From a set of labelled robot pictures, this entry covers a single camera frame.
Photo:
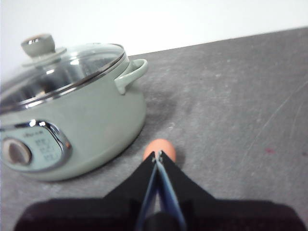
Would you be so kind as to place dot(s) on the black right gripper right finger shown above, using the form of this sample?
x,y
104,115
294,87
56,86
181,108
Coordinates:
x,y
216,216

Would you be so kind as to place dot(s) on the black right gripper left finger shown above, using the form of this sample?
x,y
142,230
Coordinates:
x,y
115,211

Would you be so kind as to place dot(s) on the glass lid with green knob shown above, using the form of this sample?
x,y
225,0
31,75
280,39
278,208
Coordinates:
x,y
72,69

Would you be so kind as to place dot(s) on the sage green electric cooking pot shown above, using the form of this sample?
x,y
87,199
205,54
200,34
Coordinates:
x,y
96,125

